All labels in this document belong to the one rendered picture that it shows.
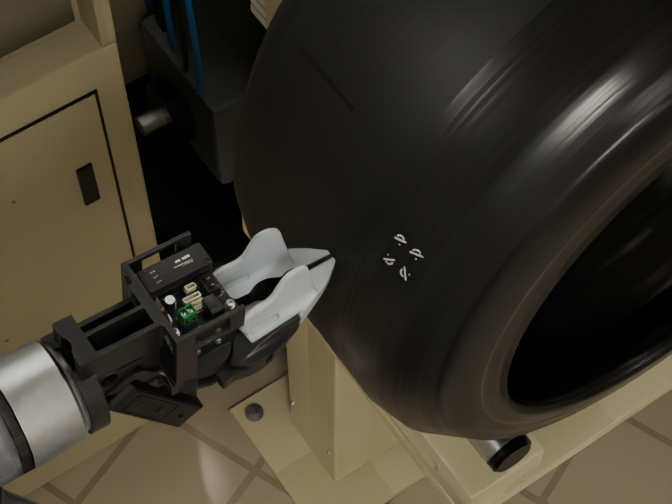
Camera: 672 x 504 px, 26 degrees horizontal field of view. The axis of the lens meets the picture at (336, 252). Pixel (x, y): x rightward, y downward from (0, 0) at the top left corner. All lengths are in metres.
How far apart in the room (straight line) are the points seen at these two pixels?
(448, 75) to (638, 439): 1.48
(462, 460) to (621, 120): 0.53
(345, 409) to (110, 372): 1.13
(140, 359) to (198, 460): 1.37
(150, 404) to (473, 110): 0.30
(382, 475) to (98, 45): 0.96
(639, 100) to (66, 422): 0.41
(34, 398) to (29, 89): 0.71
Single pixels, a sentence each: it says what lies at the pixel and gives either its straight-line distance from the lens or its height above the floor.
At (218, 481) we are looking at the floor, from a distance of 2.31.
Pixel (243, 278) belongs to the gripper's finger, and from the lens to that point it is 1.02.
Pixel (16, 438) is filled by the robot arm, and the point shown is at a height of 1.30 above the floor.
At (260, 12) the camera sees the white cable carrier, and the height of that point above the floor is 0.97.
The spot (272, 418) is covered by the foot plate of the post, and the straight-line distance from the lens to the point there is 2.33.
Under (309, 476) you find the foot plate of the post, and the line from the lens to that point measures 2.29.
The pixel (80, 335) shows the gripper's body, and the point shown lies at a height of 1.32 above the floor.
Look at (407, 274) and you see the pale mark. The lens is 0.98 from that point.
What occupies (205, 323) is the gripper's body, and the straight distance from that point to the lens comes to 0.95.
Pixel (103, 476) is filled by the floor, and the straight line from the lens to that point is 2.33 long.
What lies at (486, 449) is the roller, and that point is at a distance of 1.34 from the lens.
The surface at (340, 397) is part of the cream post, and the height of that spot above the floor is 0.31.
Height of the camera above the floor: 2.13
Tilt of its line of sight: 59 degrees down
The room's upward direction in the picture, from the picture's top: straight up
